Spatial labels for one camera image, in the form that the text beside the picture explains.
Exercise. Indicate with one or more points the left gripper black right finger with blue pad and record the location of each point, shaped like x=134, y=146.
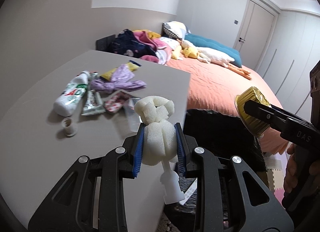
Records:
x=185, y=147

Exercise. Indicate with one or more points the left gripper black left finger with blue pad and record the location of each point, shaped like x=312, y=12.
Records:
x=134, y=153

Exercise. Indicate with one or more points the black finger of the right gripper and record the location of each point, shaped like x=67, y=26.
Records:
x=283, y=121

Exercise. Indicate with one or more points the gold foil baking cup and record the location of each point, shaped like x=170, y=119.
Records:
x=252, y=108

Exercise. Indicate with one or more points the white sponge bottle brush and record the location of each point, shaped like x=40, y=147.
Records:
x=160, y=142

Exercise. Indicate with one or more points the clear plastic cup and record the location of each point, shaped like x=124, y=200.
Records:
x=132, y=117

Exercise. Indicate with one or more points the red white patterned paper box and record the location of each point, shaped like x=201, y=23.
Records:
x=116, y=101

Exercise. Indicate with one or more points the green white tube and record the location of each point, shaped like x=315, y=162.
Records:
x=94, y=104

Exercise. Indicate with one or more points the purple plastic bag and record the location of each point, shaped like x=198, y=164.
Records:
x=109, y=87

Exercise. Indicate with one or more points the small beige bottle cap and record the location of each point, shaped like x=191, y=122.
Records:
x=70, y=128

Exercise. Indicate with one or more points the white AD milk bottle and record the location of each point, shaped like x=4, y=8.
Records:
x=67, y=102

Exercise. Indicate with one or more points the yellow tube wrapper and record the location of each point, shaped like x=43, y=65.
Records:
x=122, y=73

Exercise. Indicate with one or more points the black trash bag bin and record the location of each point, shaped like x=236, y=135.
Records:
x=224, y=136

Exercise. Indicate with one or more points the beige bedroom door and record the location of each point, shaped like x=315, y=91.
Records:
x=255, y=32

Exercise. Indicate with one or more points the person's right hand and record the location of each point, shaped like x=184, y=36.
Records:
x=290, y=180

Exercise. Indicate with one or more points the orange bed sheet mattress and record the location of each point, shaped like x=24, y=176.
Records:
x=191, y=84

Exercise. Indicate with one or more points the white plush goose toy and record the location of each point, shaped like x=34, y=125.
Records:
x=209, y=55

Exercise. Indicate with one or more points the yellow plush toy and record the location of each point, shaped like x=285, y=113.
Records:
x=180, y=53

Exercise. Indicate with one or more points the pink fleece clothing pile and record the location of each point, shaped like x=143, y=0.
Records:
x=161, y=49

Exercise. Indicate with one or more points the navy blue children's garment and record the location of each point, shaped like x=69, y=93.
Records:
x=126, y=44

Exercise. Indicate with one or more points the teal blue long pillow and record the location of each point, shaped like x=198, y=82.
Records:
x=200, y=41

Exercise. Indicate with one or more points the dark headboard panel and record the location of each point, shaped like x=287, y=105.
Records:
x=104, y=44

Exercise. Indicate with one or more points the white checkered pillow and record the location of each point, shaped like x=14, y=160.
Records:
x=175, y=29

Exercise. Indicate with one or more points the white wardrobe with black handles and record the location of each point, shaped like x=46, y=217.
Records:
x=291, y=55

